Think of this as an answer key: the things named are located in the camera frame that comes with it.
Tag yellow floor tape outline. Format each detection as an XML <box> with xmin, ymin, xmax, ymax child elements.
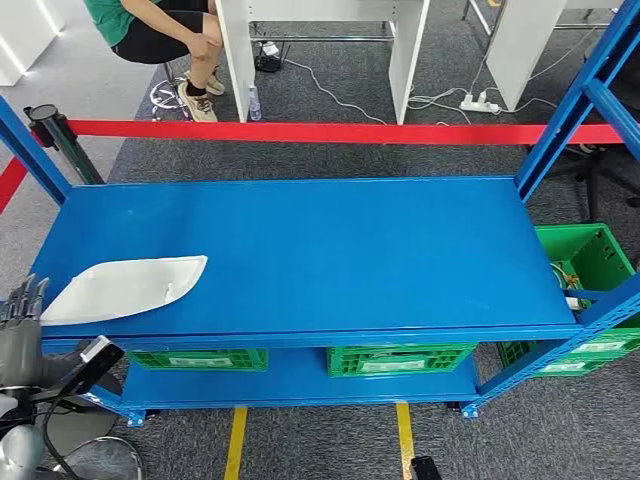
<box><xmin>223</xmin><ymin>402</ymin><xmax>416</xmax><ymax>480</ymax></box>

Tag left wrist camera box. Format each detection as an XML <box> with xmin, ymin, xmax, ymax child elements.
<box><xmin>78</xmin><ymin>335</ymin><xmax>126</xmax><ymax>392</ymax></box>

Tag blue metal shelf rack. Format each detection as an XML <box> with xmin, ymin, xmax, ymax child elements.
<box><xmin>0</xmin><ymin>0</ymin><xmax>640</xmax><ymax>429</ymax></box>

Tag white power strip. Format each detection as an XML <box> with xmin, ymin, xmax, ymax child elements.
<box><xmin>460</xmin><ymin>92</ymin><xmax>501</xmax><ymax>114</ymax></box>

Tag black stanchion post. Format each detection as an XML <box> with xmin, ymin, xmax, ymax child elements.
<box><xmin>23</xmin><ymin>103</ymin><xmax>105</xmax><ymax>187</ymax></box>

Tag black router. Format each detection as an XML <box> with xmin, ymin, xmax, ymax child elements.
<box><xmin>254</xmin><ymin>40</ymin><xmax>291</xmax><ymax>73</ymax></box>

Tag red barrier belt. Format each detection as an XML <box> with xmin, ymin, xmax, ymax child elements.
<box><xmin>0</xmin><ymin>132</ymin><xmax>44</xmax><ymax>215</ymax></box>
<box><xmin>67</xmin><ymin>119</ymin><xmax>623</xmax><ymax>147</ymax></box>

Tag green plastic crate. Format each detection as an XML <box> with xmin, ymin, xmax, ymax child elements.
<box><xmin>127</xmin><ymin>349</ymin><xmax>269</xmax><ymax>372</ymax></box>
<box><xmin>497</xmin><ymin>341</ymin><xmax>640</xmax><ymax>380</ymax></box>
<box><xmin>326</xmin><ymin>343</ymin><xmax>476</xmax><ymax>379</ymax></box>
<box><xmin>534</xmin><ymin>223</ymin><xmax>640</xmax><ymax>362</ymax></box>

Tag white curved plastic part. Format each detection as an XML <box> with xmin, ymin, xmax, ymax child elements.
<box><xmin>39</xmin><ymin>254</ymin><xmax>208</xmax><ymax>327</ymax></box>

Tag loose wires in crate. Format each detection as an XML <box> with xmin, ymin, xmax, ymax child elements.
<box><xmin>549</xmin><ymin>261</ymin><xmax>586</xmax><ymax>313</ymax></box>

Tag person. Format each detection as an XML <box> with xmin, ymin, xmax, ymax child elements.
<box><xmin>82</xmin><ymin>0</ymin><xmax>226</xmax><ymax>124</ymax></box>

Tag chrome base stool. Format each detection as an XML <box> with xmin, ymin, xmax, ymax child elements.
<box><xmin>149</xmin><ymin>62</ymin><xmax>191</xmax><ymax>121</ymax></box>

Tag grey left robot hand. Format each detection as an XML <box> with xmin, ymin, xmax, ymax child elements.
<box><xmin>0</xmin><ymin>274</ymin><xmax>50</xmax><ymax>393</ymax></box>

